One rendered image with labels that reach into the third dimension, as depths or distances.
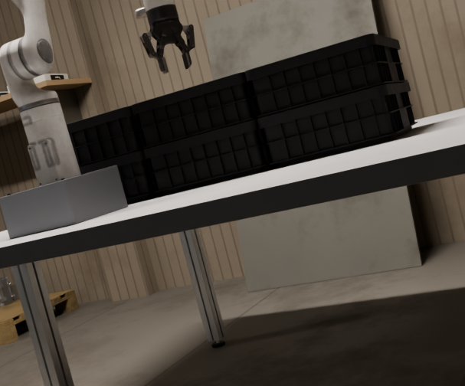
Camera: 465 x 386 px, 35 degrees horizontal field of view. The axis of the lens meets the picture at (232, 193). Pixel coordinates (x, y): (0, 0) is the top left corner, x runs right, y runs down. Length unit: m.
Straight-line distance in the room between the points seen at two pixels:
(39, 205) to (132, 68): 3.09
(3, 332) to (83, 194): 2.97
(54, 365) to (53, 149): 0.81
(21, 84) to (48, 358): 0.89
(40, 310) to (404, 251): 1.96
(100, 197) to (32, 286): 0.67
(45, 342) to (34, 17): 0.98
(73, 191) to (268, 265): 2.44
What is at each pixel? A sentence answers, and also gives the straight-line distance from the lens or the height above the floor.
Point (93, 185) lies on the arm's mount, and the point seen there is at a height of 0.77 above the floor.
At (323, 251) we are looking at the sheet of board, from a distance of 3.79.
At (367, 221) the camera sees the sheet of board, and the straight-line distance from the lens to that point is 3.71.
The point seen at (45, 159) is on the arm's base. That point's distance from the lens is 1.70.
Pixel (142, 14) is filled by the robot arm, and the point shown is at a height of 1.15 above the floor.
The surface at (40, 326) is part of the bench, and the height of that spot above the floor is 0.41.
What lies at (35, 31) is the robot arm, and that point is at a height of 1.13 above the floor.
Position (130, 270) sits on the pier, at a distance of 4.75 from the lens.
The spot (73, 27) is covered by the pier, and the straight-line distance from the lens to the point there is 4.77.
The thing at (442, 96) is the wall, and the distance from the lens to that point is 3.95.
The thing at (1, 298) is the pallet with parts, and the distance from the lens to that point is 5.19.
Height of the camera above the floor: 0.78
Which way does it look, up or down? 4 degrees down
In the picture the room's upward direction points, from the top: 15 degrees counter-clockwise
